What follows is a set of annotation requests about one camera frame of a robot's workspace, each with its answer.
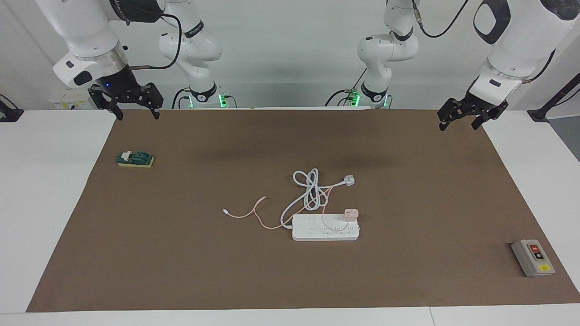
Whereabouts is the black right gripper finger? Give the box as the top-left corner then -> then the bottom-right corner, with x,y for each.
88,84 -> 124,120
138,83 -> 164,119

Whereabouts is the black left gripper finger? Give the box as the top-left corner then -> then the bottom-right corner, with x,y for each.
472,102 -> 509,130
438,100 -> 467,132

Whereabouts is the pink charging cable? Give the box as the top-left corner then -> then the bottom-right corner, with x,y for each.
222,183 -> 352,234

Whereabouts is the white power strip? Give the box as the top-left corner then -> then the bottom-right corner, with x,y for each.
291,214 -> 362,242

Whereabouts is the white and yellow box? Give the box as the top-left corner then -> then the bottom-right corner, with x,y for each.
49,88 -> 98,110

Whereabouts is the black clamp stand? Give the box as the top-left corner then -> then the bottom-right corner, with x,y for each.
0,94 -> 24,123
527,75 -> 580,123

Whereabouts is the brown table mat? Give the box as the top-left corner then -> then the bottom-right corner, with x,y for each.
26,108 -> 580,313

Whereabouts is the green knife switch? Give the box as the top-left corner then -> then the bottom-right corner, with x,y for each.
116,151 -> 155,168

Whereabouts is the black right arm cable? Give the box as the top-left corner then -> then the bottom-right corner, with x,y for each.
122,13 -> 183,71

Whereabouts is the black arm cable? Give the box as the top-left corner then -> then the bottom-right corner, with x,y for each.
410,0 -> 469,38
122,13 -> 183,71

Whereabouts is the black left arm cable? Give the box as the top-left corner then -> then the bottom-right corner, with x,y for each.
410,0 -> 469,38

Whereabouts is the grey push-button switch box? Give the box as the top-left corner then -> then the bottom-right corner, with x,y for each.
511,239 -> 556,278

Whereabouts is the white power strip cord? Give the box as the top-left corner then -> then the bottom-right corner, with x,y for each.
280,168 -> 355,229

